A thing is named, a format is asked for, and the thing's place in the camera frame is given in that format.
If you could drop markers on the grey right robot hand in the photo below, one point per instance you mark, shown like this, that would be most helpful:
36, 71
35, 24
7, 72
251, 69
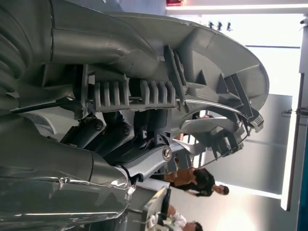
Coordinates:
47, 165

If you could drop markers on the black monitor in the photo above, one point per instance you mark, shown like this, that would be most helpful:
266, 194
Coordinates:
166, 201

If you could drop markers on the person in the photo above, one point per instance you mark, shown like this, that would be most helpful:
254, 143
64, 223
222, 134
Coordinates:
199, 185
178, 221

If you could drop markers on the red sign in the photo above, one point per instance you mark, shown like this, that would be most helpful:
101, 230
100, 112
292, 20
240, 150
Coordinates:
174, 2

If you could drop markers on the black track light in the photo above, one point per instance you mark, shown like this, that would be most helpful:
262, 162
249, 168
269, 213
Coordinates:
229, 26
219, 25
211, 25

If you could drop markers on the dark thin pole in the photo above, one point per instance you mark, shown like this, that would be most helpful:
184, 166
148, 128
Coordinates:
294, 143

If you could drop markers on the white security camera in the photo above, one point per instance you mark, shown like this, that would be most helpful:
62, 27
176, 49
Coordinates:
304, 21

